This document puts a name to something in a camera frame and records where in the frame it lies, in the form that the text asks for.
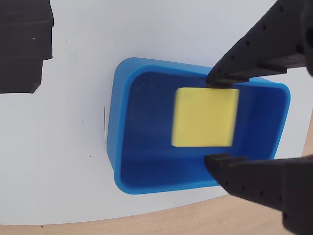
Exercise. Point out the yellow cube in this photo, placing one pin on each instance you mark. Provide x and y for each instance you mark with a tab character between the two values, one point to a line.
205	117

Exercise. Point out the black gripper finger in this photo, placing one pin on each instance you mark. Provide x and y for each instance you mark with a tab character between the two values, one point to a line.
264	49
269	181

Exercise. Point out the white table sheet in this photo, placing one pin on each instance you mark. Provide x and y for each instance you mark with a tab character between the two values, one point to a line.
73	171

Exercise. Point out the black foam block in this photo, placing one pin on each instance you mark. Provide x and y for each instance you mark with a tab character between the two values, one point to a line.
22	49

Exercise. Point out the blue rectangular plastic bin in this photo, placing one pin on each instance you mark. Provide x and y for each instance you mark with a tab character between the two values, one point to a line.
146	127

